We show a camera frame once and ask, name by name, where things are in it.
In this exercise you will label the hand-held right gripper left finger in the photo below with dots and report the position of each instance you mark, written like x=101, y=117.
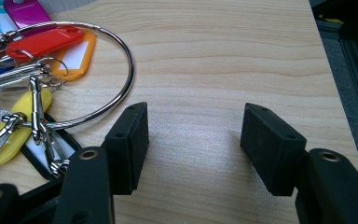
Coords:
x=126, y=149

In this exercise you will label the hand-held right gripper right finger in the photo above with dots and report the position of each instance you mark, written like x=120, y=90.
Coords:
x=270, y=149

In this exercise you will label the metal snap hook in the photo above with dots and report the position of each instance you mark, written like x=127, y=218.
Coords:
x=36, y=105
x=0, y=137
x=12, y=76
x=54, y=166

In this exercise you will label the black key tag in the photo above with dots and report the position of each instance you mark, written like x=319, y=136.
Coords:
x=35, y=151

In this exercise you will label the orange key tag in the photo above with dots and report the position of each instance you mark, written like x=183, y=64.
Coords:
x=88, y=53

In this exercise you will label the yellow key tag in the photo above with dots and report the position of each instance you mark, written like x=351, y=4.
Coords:
x=18, y=105

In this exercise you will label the red key tag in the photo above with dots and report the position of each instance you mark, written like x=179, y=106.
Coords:
x=46, y=42

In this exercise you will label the magenta key tag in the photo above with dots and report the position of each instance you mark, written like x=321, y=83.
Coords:
x=28, y=12

